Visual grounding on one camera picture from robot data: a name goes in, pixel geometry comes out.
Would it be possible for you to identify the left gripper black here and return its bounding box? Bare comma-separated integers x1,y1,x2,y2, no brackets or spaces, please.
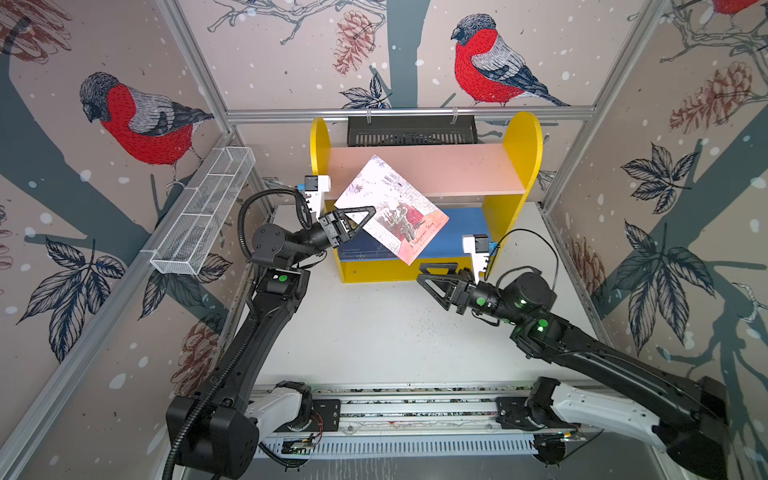
288,210,373,271

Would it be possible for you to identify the red Hamlet book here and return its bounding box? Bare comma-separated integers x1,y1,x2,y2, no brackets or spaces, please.
334,156,449,265

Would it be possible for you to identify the blue book yellow label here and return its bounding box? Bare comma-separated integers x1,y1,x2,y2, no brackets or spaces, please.
337,230,398,262

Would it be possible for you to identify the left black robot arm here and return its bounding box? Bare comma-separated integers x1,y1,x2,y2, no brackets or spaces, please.
162,188,376,479

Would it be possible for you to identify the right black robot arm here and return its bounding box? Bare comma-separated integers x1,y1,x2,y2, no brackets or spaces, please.
417,250,730,479

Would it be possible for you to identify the black plastic tray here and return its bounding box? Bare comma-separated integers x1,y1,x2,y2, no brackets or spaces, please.
347,115,478,147

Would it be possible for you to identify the yellow pink blue bookshelf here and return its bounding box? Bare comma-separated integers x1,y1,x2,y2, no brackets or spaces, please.
310,112,543,283

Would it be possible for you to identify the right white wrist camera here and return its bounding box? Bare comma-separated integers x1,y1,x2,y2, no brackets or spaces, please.
462,234,492,283

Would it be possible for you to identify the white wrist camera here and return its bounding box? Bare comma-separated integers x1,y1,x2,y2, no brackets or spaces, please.
462,234,492,283
298,175,331,220

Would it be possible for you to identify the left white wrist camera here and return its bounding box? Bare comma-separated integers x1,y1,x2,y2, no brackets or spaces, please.
298,175,331,220

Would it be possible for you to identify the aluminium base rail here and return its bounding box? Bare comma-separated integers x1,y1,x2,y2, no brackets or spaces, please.
173,382,667,433

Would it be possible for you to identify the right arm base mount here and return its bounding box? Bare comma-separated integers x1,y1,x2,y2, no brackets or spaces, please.
495,377,578,432

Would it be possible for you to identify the white wire mesh basket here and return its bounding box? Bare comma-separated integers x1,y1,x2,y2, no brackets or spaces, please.
150,146,255,276

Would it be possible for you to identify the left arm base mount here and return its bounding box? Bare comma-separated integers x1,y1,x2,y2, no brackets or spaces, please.
252,381,341,436

